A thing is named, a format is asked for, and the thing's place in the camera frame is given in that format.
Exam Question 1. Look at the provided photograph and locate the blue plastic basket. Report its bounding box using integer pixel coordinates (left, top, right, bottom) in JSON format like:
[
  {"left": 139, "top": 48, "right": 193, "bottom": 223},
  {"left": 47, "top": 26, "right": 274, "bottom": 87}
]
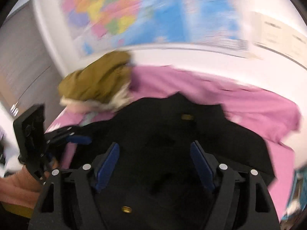
[{"left": 281, "top": 170, "right": 307, "bottom": 221}]

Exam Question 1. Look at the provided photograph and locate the grey wooden door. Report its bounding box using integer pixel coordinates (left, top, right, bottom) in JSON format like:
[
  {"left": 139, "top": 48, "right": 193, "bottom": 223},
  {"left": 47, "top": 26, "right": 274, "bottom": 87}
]
[{"left": 0, "top": 0, "right": 65, "bottom": 115}]

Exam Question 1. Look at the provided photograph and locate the olive brown jacket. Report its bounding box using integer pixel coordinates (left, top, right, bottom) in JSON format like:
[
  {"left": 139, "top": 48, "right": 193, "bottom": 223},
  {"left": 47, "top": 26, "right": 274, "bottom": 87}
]
[{"left": 58, "top": 51, "right": 132, "bottom": 109}]

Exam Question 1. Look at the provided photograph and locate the colourful wall map poster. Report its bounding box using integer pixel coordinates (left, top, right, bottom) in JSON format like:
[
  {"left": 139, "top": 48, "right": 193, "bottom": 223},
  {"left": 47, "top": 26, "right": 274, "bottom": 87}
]
[{"left": 60, "top": 0, "right": 250, "bottom": 59}]

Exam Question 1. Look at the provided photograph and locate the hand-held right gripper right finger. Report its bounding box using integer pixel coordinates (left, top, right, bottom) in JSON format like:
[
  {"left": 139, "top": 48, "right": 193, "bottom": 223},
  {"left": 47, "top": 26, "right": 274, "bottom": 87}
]
[{"left": 190, "top": 140, "right": 281, "bottom": 230}]

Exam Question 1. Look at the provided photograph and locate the white wall socket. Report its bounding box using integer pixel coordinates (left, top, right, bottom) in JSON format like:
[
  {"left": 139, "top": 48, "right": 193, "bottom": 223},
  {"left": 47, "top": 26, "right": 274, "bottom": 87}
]
[
  {"left": 288, "top": 29, "right": 307, "bottom": 63},
  {"left": 251, "top": 12, "right": 292, "bottom": 53}
]

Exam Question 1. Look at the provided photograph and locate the person's left forearm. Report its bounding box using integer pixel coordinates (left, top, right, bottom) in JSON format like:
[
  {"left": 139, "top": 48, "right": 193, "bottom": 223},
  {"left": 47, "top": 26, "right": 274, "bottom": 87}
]
[{"left": 0, "top": 166, "right": 48, "bottom": 208}]

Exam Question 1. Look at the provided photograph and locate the pink daisy print blanket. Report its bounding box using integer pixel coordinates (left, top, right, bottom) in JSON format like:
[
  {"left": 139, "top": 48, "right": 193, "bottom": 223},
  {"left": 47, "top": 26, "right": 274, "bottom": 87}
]
[{"left": 45, "top": 65, "right": 301, "bottom": 218}]

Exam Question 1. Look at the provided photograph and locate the silver door handle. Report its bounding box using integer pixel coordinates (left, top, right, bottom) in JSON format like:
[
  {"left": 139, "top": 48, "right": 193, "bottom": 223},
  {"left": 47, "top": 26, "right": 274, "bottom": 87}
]
[{"left": 10, "top": 103, "right": 21, "bottom": 117}]

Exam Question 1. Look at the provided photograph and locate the cream garment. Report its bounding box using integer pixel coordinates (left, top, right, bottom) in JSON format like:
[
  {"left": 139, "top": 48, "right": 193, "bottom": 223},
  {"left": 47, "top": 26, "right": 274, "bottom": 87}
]
[{"left": 60, "top": 86, "right": 135, "bottom": 113}]

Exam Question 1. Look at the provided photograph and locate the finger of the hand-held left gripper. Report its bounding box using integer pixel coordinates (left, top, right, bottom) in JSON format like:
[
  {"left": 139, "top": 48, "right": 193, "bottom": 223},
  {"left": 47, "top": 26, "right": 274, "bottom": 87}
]
[
  {"left": 48, "top": 136, "right": 92, "bottom": 147},
  {"left": 45, "top": 126, "right": 81, "bottom": 141}
]

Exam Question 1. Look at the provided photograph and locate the black garment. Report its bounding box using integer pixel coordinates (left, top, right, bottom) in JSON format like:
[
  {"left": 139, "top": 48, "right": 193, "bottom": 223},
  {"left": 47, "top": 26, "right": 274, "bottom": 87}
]
[{"left": 60, "top": 92, "right": 275, "bottom": 230}]

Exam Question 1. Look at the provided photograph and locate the person's mustard yellow garment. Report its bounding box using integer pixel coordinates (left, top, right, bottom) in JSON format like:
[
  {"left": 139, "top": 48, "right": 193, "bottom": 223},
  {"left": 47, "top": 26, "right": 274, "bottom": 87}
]
[{"left": 4, "top": 202, "right": 34, "bottom": 219}]

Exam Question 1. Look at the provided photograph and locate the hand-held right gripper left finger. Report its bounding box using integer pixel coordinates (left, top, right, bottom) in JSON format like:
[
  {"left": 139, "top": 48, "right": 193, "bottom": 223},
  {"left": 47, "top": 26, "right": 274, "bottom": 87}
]
[{"left": 27, "top": 142, "right": 120, "bottom": 230}]

